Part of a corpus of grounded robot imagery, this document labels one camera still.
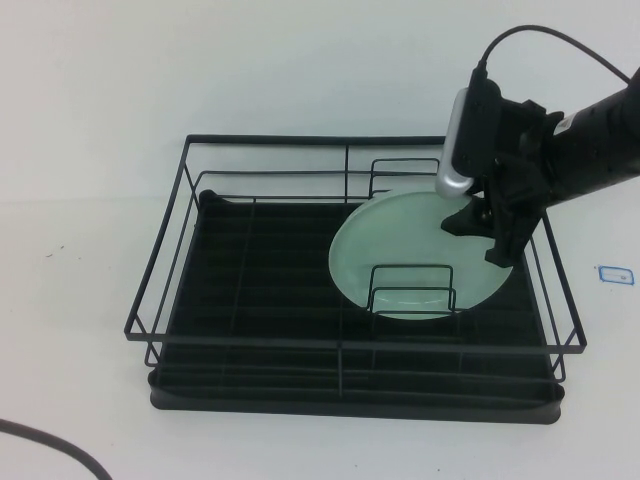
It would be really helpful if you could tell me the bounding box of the long thick black cable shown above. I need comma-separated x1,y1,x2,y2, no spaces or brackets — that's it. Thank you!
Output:
0,418,114,480

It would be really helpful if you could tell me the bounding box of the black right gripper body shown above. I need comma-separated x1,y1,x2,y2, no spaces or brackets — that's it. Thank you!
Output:
471,98,562,247

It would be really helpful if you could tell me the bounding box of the black wire dish rack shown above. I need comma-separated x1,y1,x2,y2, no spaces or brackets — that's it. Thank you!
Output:
123,133,587,396

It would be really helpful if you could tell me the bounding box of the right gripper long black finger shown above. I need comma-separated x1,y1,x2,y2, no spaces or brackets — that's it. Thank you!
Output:
483,208,545,267

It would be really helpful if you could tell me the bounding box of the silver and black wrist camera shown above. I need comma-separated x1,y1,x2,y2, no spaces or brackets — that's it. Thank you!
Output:
433,69,504,200

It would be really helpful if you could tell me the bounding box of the thin black camera cable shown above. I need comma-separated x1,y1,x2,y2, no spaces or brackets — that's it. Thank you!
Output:
474,24,634,84

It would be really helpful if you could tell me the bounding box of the blue outlined table label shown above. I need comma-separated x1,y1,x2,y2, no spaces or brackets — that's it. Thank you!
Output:
594,263,635,286

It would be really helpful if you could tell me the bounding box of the pale green round plate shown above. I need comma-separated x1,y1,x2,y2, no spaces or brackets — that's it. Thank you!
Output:
327,188,516,321

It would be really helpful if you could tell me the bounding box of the black plastic drip tray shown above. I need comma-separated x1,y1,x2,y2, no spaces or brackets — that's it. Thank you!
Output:
148,188,566,426

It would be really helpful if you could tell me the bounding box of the right gripper short black finger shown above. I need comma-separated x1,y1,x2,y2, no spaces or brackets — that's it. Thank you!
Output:
438,198,495,237

